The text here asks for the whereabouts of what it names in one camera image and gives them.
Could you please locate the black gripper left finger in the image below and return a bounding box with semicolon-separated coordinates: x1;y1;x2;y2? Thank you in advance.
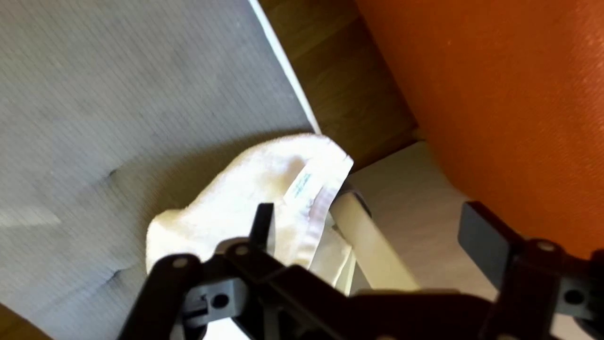
250;202;276;248

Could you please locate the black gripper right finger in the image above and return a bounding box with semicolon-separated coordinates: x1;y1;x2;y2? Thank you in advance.
457;202;525;289

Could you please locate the white towel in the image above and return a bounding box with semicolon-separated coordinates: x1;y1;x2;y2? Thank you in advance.
146;134;355;293

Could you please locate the grey chair cushion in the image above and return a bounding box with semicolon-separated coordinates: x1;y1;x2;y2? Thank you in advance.
0;0;312;340

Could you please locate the orange armchair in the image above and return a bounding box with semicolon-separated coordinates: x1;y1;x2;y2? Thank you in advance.
355;0;604;257

